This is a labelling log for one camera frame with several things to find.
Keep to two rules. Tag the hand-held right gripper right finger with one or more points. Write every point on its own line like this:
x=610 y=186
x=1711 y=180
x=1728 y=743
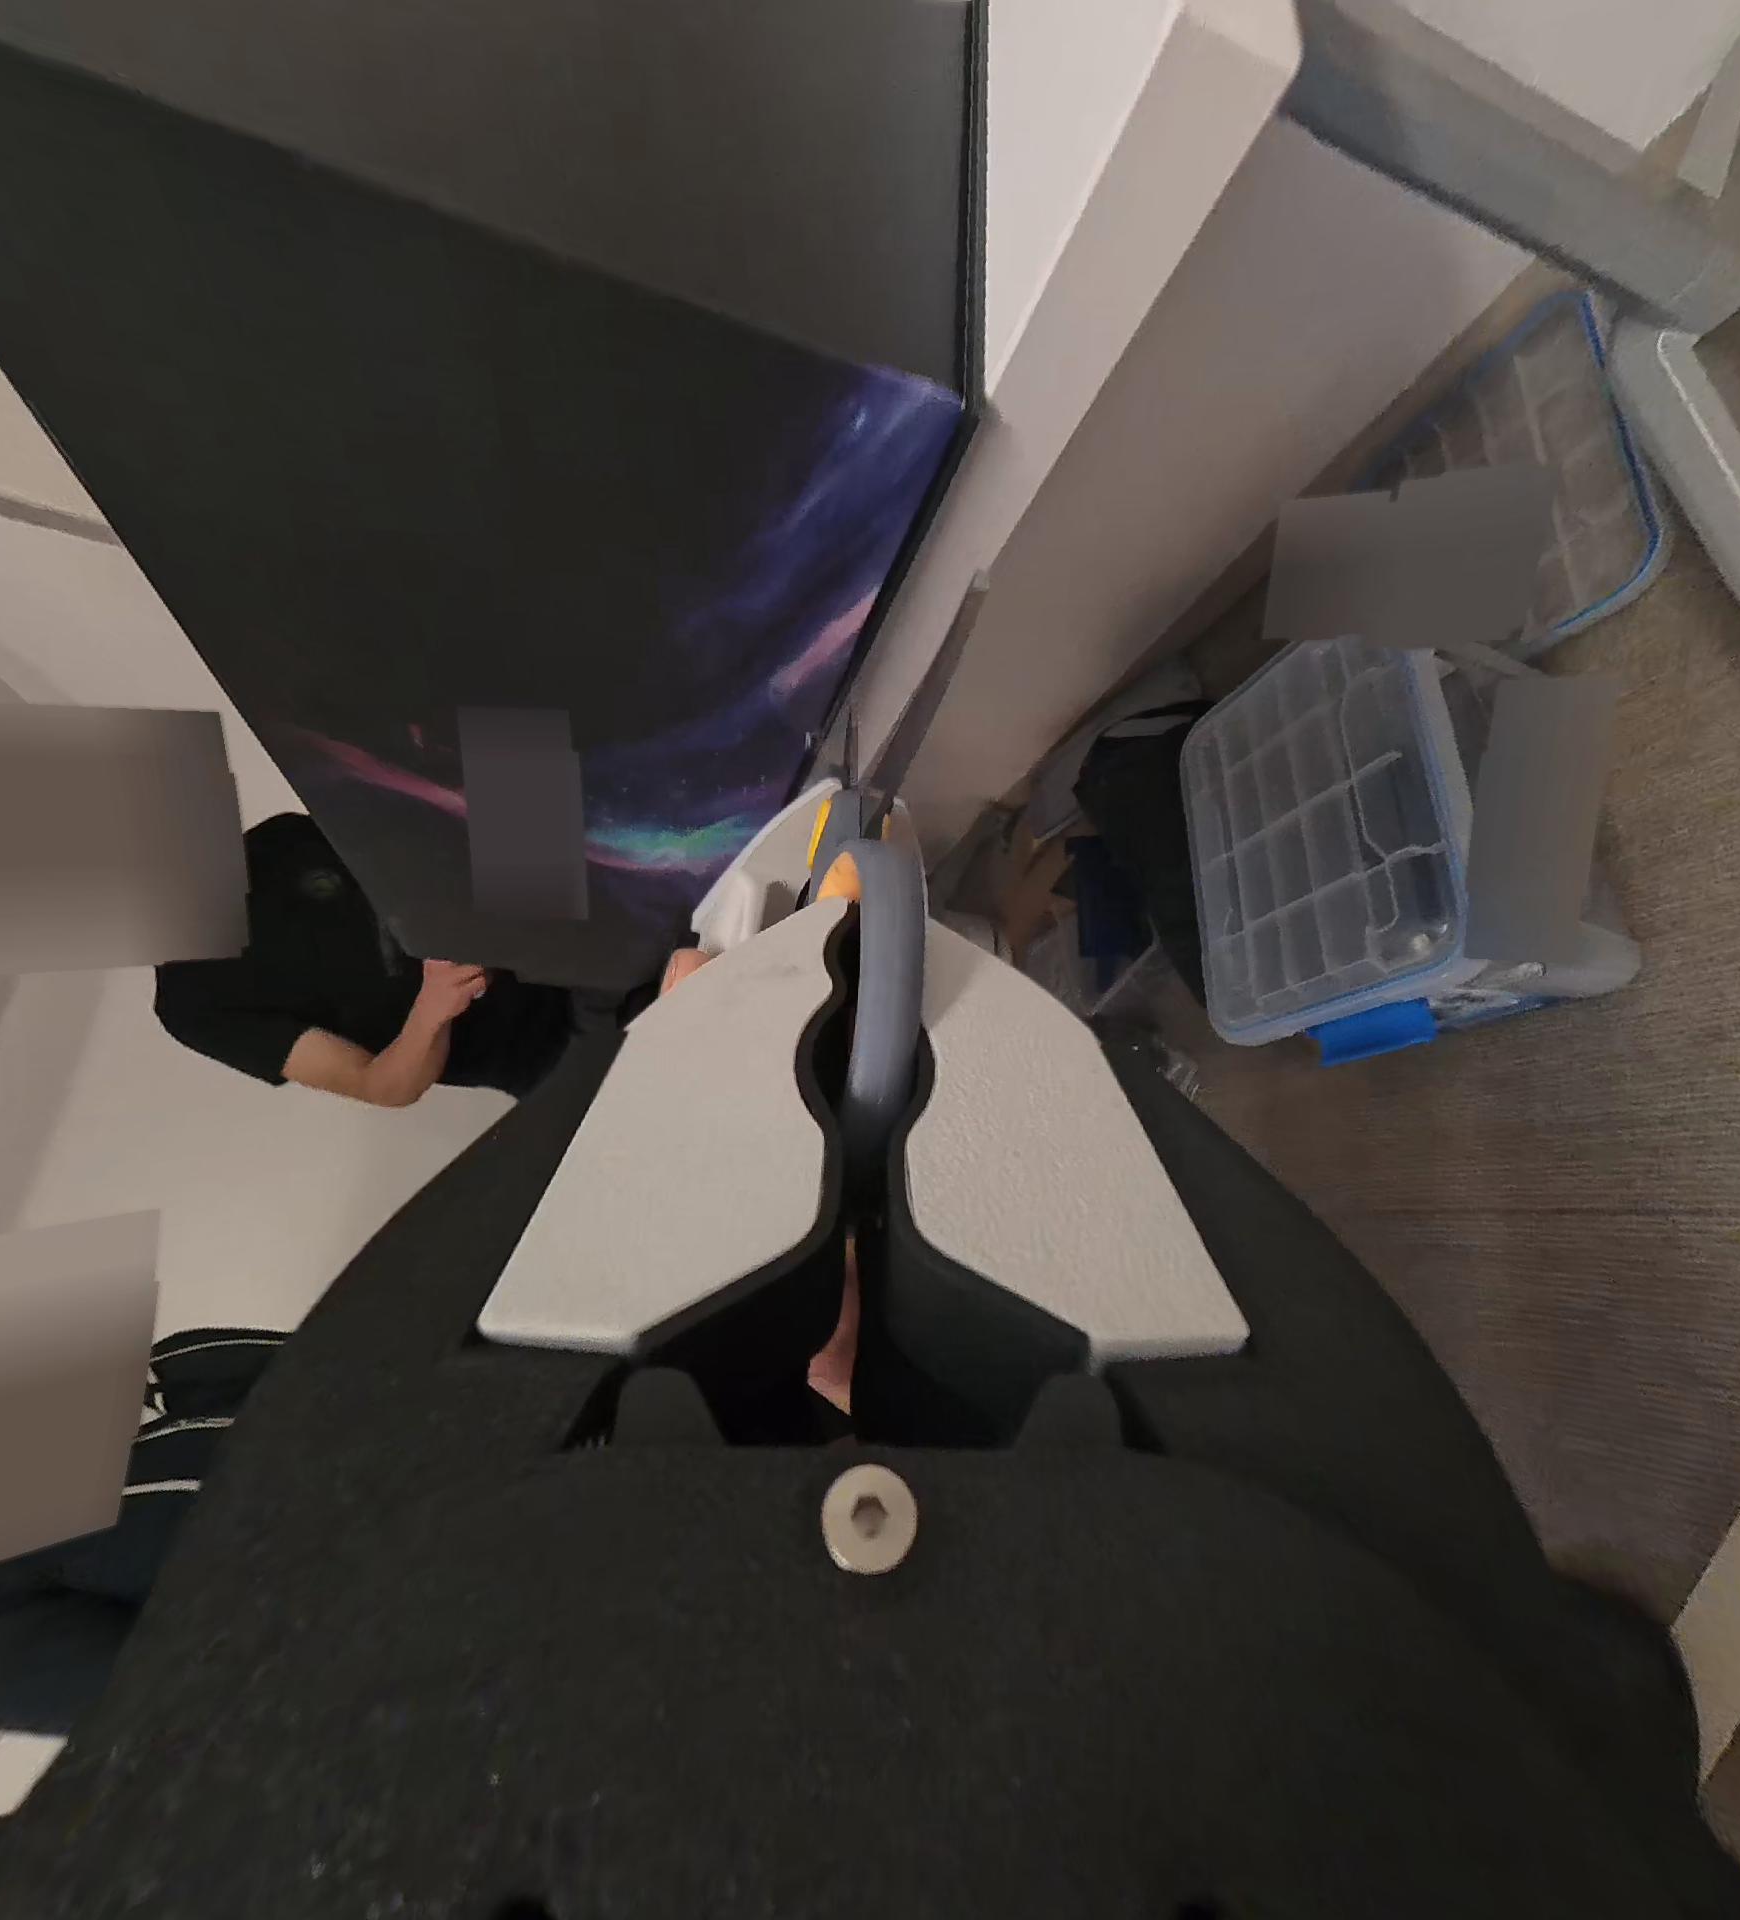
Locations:
x=1063 y=1185

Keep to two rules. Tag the dark bag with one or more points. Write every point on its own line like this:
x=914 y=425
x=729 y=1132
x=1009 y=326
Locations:
x=1132 y=808

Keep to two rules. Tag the grey orange scissors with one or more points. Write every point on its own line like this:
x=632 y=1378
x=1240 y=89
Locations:
x=884 y=959

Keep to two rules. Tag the dark striped cloth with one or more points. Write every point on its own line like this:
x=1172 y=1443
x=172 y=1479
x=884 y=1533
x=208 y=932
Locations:
x=194 y=1423

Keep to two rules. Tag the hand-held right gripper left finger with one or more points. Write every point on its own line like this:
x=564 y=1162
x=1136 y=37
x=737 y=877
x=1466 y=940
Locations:
x=674 y=1185

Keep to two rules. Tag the clear plastic organiser box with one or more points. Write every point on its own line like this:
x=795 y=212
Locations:
x=1320 y=841
x=1592 y=406

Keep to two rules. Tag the grey metal desk leg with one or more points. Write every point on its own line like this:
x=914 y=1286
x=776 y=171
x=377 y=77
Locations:
x=1563 y=194

